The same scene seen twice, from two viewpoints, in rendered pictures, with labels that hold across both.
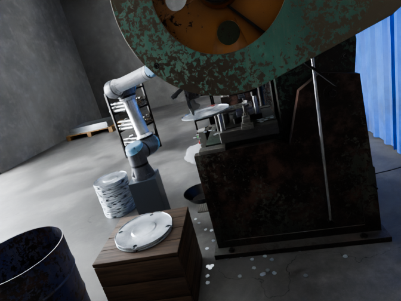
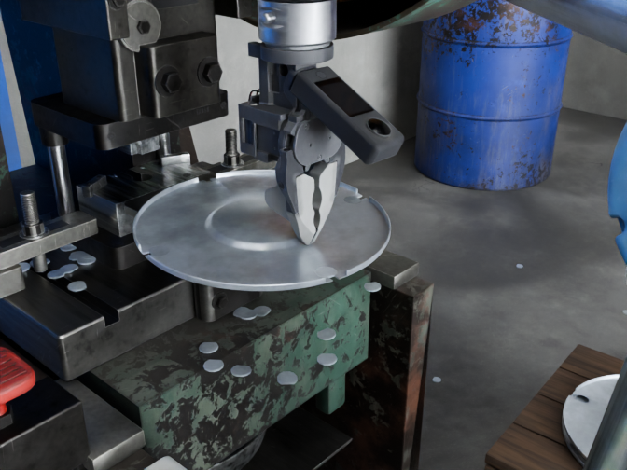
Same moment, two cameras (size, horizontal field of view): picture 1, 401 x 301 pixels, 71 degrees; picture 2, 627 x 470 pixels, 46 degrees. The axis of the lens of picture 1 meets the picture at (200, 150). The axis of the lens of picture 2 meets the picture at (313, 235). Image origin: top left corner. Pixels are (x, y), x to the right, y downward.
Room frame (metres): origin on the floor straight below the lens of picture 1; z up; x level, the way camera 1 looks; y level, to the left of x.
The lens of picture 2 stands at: (2.26, 0.35, 1.14)
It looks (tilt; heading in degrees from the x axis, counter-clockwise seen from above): 26 degrees down; 210
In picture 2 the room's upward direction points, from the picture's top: straight up
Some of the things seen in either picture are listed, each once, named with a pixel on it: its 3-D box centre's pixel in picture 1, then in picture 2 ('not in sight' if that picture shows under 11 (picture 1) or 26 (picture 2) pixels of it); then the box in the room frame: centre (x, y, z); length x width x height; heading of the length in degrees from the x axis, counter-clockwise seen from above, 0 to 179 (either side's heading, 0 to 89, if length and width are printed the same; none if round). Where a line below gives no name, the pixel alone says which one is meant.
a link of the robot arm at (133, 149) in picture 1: (136, 153); not in sight; (1.76, 0.41, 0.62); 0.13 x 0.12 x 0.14; 149
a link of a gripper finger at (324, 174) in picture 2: (194, 107); (306, 196); (1.62, -0.03, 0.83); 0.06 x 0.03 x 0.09; 78
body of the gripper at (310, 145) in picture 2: (191, 89); (292, 103); (1.64, -0.04, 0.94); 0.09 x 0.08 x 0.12; 78
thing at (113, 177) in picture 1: (110, 178); not in sight; (2.29, 0.82, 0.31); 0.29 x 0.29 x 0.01
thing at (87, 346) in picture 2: (247, 122); (149, 247); (1.58, -0.31, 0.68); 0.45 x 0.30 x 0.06; 168
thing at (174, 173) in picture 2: (244, 108); (146, 193); (1.58, -0.30, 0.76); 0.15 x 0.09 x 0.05; 168
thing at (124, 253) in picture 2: (247, 114); (144, 216); (1.58, -0.31, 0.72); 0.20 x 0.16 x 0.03; 168
